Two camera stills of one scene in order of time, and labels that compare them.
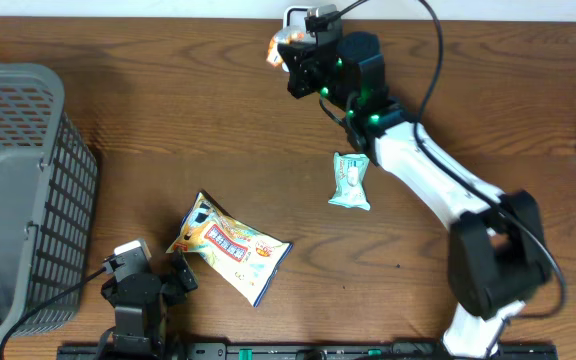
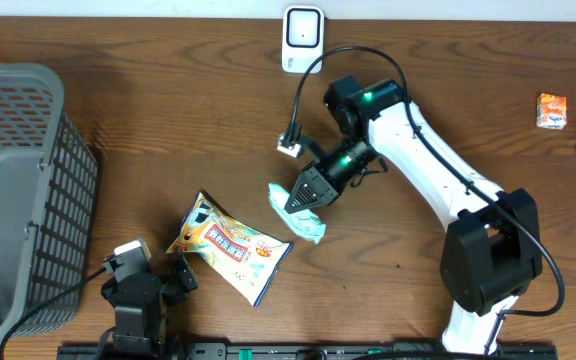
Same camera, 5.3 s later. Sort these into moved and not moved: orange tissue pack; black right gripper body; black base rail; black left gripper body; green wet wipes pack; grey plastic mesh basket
Moved: orange tissue pack; green wet wipes pack; black right gripper body
Not moved: black left gripper body; black base rail; grey plastic mesh basket
